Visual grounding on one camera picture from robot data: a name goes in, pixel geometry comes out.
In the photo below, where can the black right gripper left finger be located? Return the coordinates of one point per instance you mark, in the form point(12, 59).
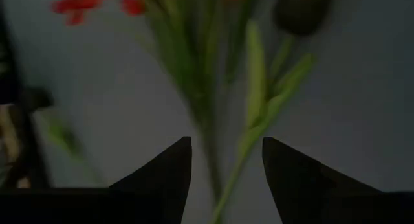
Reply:
point(174, 172)

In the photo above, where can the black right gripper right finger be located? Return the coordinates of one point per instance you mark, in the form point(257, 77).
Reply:
point(291, 178)

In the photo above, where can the blue-grey table mat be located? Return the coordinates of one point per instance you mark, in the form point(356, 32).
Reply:
point(113, 72)

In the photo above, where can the red poppy flower bunch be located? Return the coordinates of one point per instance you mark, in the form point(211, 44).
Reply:
point(81, 1)

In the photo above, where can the black table frame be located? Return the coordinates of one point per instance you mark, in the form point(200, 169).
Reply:
point(32, 159)

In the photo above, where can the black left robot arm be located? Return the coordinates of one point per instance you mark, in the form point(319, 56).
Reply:
point(6, 55)

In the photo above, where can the black tulip green stem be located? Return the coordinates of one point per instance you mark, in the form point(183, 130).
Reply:
point(300, 10)

